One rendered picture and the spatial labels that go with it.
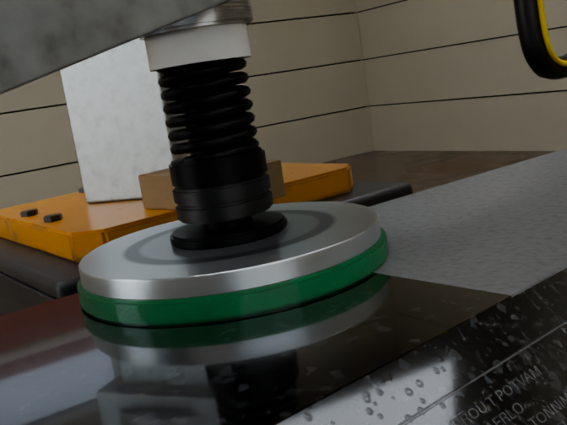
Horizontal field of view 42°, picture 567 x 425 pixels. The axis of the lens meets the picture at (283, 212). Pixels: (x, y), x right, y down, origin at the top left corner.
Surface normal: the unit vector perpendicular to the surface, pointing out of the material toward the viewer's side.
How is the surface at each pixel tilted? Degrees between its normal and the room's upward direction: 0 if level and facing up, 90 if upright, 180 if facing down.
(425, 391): 45
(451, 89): 90
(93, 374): 0
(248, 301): 90
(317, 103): 90
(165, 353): 0
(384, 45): 90
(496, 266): 0
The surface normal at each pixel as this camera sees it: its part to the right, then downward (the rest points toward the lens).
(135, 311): -0.49, 0.23
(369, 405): 0.35, -0.66
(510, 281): -0.15, -0.97
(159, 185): -0.71, 0.23
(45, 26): 0.75, 0.00
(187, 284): -0.13, 0.20
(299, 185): 0.58, 0.06
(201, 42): 0.18, 0.15
